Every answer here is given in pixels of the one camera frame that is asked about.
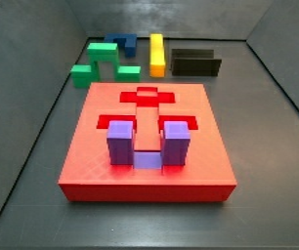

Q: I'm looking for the blue U-shaped block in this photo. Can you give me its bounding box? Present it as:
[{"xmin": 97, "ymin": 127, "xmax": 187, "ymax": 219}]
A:
[{"xmin": 103, "ymin": 33, "xmax": 137, "ymax": 58}]

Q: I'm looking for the black angle fixture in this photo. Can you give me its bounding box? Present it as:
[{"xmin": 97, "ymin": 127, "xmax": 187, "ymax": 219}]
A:
[{"xmin": 170, "ymin": 49, "xmax": 221, "ymax": 77}]

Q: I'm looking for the red slotted base block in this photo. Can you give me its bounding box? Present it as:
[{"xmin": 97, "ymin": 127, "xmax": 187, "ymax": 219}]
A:
[{"xmin": 58, "ymin": 83, "xmax": 237, "ymax": 202}]

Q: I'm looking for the purple U-shaped block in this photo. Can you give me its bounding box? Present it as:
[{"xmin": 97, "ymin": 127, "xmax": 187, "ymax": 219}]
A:
[{"xmin": 106, "ymin": 120, "xmax": 190, "ymax": 169}]

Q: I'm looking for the green stepped block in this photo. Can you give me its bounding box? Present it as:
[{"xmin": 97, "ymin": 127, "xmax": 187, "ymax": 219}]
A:
[{"xmin": 70, "ymin": 43, "xmax": 141, "ymax": 88}]

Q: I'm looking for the yellow bar block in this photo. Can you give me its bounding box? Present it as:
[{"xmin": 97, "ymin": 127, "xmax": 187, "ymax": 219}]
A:
[{"xmin": 149, "ymin": 33, "xmax": 165, "ymax": 77}]

